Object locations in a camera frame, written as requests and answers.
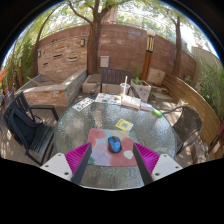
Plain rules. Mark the wooden lamp post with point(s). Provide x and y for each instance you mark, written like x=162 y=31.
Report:
x=147 y=56

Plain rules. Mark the dark wicker chair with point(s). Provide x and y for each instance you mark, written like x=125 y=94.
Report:
x=188 y=123

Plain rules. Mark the grey wall box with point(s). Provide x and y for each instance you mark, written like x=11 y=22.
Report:
x=104 y=61

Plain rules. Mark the curved wooden bench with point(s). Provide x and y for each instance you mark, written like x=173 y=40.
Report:
x=196 y=103

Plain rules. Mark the yellow card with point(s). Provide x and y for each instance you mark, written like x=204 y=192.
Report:
x=124 y=125

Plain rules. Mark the white planter box with plant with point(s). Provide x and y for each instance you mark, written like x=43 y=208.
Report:
x=142 y=91

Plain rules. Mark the black metal chair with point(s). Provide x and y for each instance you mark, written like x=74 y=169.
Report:
x=23 y=125

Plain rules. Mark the dark wooden slatted chair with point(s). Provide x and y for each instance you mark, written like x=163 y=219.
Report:
x=111 y=76

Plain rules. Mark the small pale book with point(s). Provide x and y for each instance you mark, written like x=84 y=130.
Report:
x=146 y=106

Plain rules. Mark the dark red cloth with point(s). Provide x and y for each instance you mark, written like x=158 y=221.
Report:
x=220 y=133

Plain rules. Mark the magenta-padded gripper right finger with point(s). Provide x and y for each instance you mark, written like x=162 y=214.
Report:
x=165 y=165

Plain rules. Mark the pink floral mouse pad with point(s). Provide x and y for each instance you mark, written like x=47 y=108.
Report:
x=100 y=140

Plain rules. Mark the wall lamp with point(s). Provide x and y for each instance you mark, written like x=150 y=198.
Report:
x=39 y=53
x=82 y=42

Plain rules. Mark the colourful printed sheet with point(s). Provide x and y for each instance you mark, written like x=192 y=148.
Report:
x=107 y=98

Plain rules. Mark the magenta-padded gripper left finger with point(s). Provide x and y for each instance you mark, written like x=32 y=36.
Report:
x=56 y=165

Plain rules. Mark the slender tree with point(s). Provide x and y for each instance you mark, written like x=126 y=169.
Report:
x=177 y=50

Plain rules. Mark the green tube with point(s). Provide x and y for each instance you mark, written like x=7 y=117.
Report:
x=157 y=113

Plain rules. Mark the black and white patterned sheet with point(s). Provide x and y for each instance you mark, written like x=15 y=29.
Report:
x=82 y=104

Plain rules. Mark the white book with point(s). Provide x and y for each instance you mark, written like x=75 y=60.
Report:
x=130 y=102

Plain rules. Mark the large tree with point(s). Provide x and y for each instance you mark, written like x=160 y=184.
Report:
x=93 y=46

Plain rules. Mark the blue computer mouse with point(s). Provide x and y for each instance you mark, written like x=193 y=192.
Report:
x=114 y=145

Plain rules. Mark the beige stone slab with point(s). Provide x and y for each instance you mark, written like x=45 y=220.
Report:
x=156 y=76

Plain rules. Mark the clear plastic cup with straw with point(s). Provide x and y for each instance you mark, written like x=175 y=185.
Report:
x=125 y=89

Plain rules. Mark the raised stone planter bed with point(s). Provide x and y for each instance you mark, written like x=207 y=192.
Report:
x=50 y=91

